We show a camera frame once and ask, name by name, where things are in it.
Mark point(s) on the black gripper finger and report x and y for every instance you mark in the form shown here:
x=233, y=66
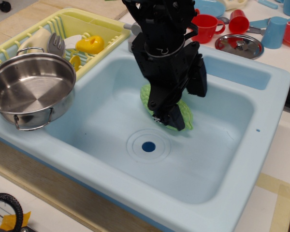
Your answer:
x=197, y=84
x=170, y=116

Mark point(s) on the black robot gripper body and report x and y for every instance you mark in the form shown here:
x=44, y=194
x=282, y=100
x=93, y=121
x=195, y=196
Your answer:
x=168, y=74

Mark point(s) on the yellow tape piece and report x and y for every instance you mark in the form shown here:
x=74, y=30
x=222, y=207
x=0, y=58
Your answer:
x=9, y=221

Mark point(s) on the red cup with handle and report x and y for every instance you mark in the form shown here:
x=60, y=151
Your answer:
x=208, y=26

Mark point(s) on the yellow dish drying rack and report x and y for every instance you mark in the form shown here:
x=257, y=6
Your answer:
x=69, y=22

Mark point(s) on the yellow toy corn piece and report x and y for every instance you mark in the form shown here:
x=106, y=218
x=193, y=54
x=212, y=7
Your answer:
x=91, y=45

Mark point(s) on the small yellow toy disc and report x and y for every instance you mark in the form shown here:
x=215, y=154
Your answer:
x=75, y=62

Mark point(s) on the cream plastic cup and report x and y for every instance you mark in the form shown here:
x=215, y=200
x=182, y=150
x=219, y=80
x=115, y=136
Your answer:
x=37, y=43

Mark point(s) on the red tumbler lying right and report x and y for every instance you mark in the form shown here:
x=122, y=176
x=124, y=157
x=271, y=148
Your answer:
x=238, y=23

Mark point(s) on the cream plastic toy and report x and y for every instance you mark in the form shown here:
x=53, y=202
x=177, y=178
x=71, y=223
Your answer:
x=234, y=4

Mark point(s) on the blue plastic plate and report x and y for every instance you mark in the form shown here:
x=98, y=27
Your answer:
x=210, y=7

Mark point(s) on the green bumpy toy squash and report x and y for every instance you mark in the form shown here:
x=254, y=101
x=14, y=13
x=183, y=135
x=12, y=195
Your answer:
x=183, y=107

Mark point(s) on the black caster wheel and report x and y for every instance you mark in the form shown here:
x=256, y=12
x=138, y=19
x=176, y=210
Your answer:
x=5, y=6

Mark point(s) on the stainless steel pot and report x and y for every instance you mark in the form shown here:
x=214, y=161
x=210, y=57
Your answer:
x=35, y=89

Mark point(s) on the blue plastic knife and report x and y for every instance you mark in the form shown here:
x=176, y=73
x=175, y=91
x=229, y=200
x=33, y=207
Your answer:
x=260, y=23

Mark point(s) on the blue plastic tumbler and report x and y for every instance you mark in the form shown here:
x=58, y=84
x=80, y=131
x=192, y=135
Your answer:
x=274, y=33

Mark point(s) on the grey toy faucet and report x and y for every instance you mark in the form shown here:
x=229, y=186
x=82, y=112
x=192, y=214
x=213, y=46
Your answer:
x=135, y=30

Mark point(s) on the steel pot lid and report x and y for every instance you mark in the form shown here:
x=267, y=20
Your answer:
x=240, y=45

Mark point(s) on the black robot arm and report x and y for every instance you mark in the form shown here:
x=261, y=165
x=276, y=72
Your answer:
x=166, y=24

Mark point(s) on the light blue toy sink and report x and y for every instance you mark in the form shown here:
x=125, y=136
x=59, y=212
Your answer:
x=195, y=180

